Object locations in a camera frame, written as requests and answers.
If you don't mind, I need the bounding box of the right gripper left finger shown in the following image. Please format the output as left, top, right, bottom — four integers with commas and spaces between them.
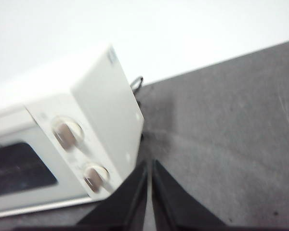
72, 159, 149, 231

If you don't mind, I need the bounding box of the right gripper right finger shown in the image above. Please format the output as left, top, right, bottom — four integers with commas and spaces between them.
150, 159, 232, 231

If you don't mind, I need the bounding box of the glass oven door with handle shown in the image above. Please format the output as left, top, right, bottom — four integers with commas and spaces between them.
0, 107, 88, 214

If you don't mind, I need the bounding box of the cream oven knob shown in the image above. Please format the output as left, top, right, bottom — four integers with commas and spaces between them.
82, 162, 111, 194
51, 116, 85, 153

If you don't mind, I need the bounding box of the cream Toshiba toaster oven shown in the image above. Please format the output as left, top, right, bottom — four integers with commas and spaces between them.
0, 43, 145, 214

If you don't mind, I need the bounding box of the black oven power cable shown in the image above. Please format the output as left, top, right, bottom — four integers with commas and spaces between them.
131, 76, 145, 108

